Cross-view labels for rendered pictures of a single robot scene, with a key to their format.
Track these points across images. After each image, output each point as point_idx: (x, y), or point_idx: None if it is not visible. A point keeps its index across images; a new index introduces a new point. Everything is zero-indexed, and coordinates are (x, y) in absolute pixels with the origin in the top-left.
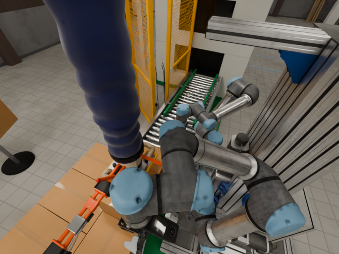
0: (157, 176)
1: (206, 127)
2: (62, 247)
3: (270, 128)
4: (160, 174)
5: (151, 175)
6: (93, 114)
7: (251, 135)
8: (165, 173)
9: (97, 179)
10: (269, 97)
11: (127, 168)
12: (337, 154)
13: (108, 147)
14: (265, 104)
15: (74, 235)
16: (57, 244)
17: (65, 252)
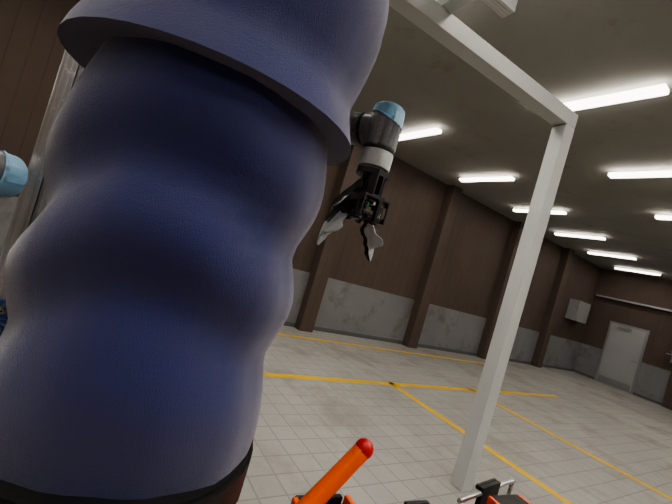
0: (365, 112)
1: (24, 182)
2: (493, 498)
3: None
4: (360, 113)
5: (368, 113)
6: (347, 116)
7: None
8: (356, 113)
9: (368, 444)
10: (70, 64)
11: (388, 101)
12: None
13: (258, 406)
14: (70, 81)
15: (461, 497)
16: None
17: (482, 486)
